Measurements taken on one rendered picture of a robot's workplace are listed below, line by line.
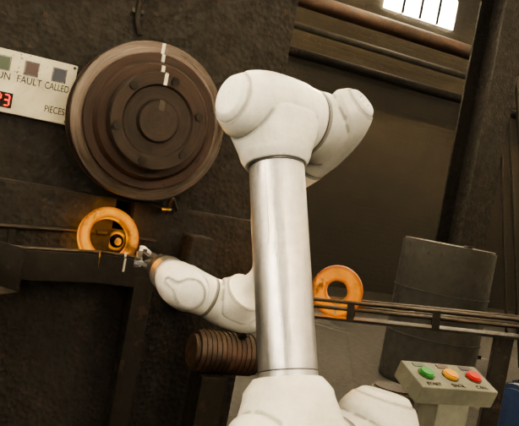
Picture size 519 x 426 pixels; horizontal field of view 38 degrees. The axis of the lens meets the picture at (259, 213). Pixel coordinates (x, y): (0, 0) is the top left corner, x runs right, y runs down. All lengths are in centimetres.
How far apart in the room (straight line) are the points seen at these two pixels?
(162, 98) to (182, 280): 67
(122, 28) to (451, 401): 144
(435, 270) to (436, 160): 593
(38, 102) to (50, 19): 25
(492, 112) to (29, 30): 454
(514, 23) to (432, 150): 421
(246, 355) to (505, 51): 454
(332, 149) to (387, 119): 855
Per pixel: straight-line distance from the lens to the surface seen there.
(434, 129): 1043
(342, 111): 145
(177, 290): 173
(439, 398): 195
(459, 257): 463
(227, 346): 228
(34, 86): 235
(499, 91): 636
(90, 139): 222
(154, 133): 219
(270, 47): 260
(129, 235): 233
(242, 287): 181
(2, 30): 237
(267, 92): 133
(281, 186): 130
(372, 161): 989
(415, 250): 470
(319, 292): 229
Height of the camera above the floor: 96
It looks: 1 degrees down
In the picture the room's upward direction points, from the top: 11 degrees clockwise
